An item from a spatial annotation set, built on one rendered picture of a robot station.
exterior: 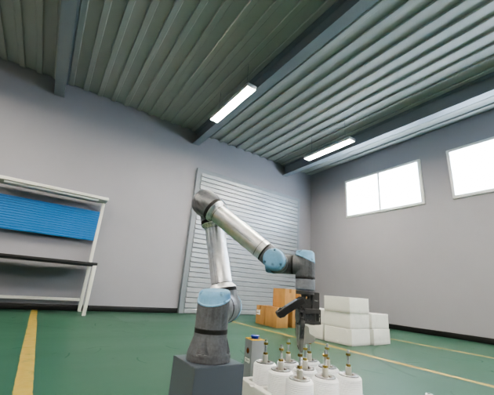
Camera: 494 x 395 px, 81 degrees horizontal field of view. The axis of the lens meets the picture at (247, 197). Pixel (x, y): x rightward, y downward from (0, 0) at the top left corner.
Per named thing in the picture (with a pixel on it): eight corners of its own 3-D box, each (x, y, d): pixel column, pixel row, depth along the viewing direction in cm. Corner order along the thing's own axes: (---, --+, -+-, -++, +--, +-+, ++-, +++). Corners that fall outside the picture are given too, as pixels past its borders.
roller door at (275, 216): (179, 313, 566) (198, 166, 659) (176, 313, 576) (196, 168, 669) (299, 316, 733) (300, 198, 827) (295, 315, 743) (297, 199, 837)
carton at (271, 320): (288, 327, 467) (288, 308, 476) (276, 327, 455) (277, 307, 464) (276, 325, 491) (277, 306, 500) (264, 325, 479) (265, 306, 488)
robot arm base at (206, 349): (197, 366, 90) (201, 331, 93) (179, 355, 102) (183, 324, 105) (238, 363, 98) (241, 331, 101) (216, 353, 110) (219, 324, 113)
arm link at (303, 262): (294, 251, 121) (315, 252, 119) (293, 279, 118) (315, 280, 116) (292, 248, 114) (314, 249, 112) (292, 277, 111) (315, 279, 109)
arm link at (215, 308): (188, 327, 99) (193, 286, 103) (203, 324, 111) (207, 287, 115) (222, 331, 96) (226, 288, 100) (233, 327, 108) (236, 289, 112)
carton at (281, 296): (295, 308, 484) (296, 289, 493) (285, 308, 471) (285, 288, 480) (282, 306, 508) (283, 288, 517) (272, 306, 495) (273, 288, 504)
